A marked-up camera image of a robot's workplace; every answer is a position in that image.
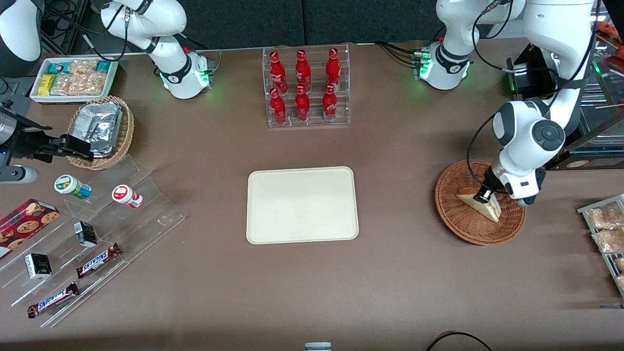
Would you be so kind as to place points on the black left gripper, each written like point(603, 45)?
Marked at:
point(489, 186)

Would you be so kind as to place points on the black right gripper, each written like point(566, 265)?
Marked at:
point(27, 144)

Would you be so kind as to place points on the triangular sandwich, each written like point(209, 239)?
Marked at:
point(490, 212)

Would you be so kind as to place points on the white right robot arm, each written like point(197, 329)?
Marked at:
point(165, 19)

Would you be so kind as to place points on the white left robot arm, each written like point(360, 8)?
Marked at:
point(551, 29)

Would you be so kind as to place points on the brown wicker basket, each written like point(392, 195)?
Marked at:
point(463, 224)

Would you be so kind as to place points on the white snack tray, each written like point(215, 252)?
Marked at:
point(35, 92)

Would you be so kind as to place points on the light wicker basket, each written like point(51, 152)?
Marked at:
point(127, 131)

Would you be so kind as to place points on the grey metal tray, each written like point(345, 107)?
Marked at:
point(587, 210)

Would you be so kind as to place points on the cream plastic tray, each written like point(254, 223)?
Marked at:
point(302, 204)

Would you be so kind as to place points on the green lid cup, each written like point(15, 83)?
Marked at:
point(68, 185)

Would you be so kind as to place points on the silver foil packets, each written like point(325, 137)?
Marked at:
point(97, 127)

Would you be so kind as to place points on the yellow snack packet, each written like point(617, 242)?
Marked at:
point(47, 85)

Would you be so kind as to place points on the clear cracker packet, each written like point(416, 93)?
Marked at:
point(78, 84)
point(83, 66)

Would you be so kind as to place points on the red lid cup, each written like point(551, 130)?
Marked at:
point(122, 194)

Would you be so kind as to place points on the teal snack packet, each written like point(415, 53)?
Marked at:
point(57, 67)
point(103, 66)

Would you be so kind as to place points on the red cookie box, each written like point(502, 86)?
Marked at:
point(24, 226)

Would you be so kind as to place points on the small black carton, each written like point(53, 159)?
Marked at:
point(38, 266)
point(86, 234)

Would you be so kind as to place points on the clear acrylic stepped display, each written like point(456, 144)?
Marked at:
point(146, 219)

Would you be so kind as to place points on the Snickers chocolate bar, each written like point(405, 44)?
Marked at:
point(52, 300)
point(97, 261)

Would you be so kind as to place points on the clear snack bag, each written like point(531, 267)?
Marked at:
point(621, 282)
point(609, 241)
point(604, 217)
point(620, 264)

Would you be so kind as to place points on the black food warmer machine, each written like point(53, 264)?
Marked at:
point(531, 80)

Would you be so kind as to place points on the red cola bottle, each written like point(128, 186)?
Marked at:
point(278, 75)
point(330, 105)
point(303, 73)
point(302, 106)
point(278, 109)
point(333, 69)

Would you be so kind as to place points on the clear acrylic bottle rack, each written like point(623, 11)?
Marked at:
point(312, 124)

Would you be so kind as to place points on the red food item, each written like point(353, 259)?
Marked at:
point(615, 61)

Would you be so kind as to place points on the orange fried food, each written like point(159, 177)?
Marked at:
point(610, 28)

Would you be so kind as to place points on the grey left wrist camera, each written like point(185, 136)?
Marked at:
point(529, 200)

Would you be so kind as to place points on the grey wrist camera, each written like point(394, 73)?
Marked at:
point(529, 200)
point(19, 174)

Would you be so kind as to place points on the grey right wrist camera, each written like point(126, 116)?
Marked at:
point(19, 174)

